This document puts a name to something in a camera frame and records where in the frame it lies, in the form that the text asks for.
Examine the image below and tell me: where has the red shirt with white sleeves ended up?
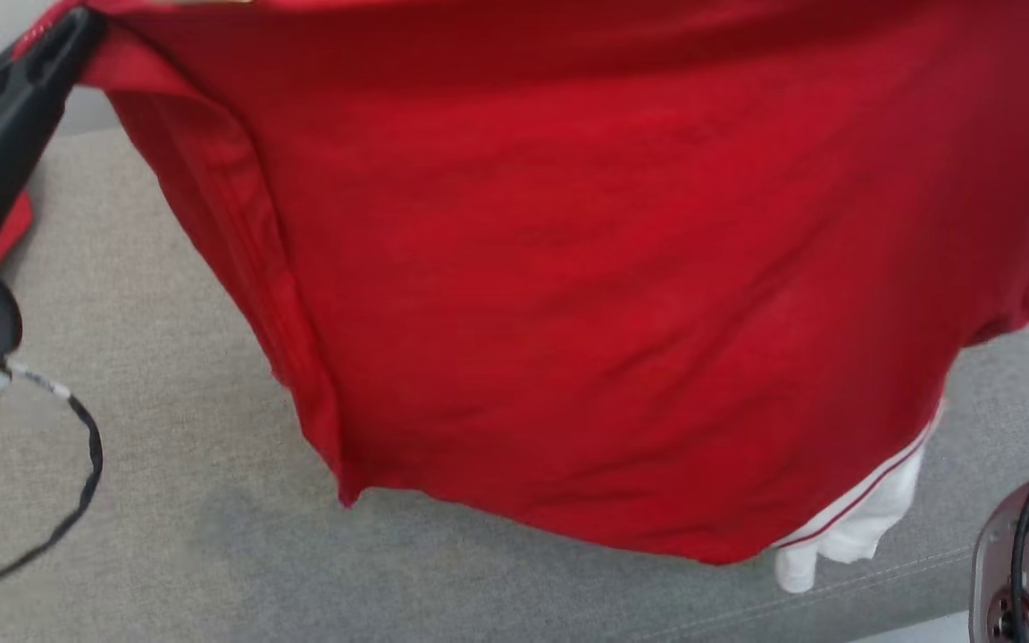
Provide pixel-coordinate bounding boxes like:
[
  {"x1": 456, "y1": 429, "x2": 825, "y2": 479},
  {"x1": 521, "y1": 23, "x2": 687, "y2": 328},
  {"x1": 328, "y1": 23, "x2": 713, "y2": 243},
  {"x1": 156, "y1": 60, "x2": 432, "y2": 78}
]
[{"x1": 14, "y1": 0, "x2": 1029, "y2": 595}]

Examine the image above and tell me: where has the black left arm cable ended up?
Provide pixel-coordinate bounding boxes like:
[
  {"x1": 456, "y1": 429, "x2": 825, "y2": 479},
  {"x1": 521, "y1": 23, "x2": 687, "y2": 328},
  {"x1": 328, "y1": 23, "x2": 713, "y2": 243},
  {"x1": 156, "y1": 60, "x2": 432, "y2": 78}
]
[{"x1": 0, "y1": 362, "x2": 105, "y2": 610}]

